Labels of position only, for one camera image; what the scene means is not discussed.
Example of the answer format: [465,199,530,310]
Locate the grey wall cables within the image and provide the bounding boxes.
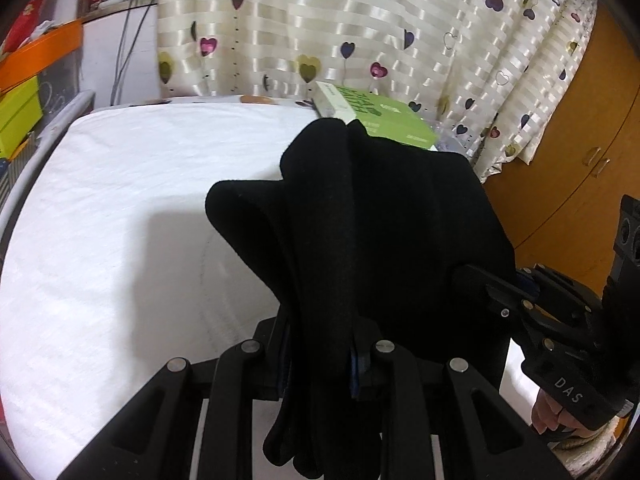
[112,0,153,107]

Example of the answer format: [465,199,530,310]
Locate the red colourful packet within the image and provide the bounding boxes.
[0,0,48,53]

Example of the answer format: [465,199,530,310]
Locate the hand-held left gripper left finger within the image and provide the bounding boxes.
[57,316,292,480]

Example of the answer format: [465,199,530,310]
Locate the clear plastic bag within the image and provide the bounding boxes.
[429,119,473,157]

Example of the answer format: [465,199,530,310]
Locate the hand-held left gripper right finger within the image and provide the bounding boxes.
[350,321,566,480]

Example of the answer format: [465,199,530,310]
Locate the orange box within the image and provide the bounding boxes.
[0,17,85,93]

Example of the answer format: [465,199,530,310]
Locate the black pants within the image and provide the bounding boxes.
[205,117,518,480]

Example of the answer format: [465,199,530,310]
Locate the dark glass panel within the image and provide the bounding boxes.
[35,52,83,116]

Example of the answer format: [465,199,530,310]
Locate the heart-print striped curtain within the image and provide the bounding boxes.
[155,0,599,183]

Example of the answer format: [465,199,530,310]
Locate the wooden wardrobe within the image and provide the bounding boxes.
[482,2,640,306]

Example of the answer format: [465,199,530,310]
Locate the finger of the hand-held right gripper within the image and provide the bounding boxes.
[450,262,601,362]
[517,264,609,342]

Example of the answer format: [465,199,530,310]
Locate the yellow-green box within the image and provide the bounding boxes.
[0,76,43,158]

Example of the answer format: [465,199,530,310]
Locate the person's right hand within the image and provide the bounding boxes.
[531,392,589,435]

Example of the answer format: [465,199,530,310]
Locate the green cardboard box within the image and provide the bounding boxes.
[310,81,441,152]

